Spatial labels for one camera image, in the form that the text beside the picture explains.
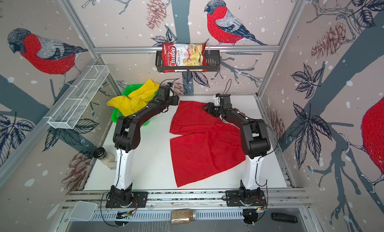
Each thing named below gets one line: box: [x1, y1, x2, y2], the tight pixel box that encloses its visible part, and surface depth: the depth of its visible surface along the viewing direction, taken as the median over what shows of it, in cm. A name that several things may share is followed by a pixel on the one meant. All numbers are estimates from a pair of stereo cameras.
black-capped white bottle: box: [92, 147, 117, 170], surface depth 80 cm
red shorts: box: [169, 100, 246, 188], surface depth 94 cm
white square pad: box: [69, 200, 100, 221], surface depth 71 cm
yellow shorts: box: [106, 79, 160, 117], surface depth 107 cm
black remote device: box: [271, 212, 298, 224], surface depth 68 cm
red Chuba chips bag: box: [162, 42, 208, 73], surface depth 90 cm
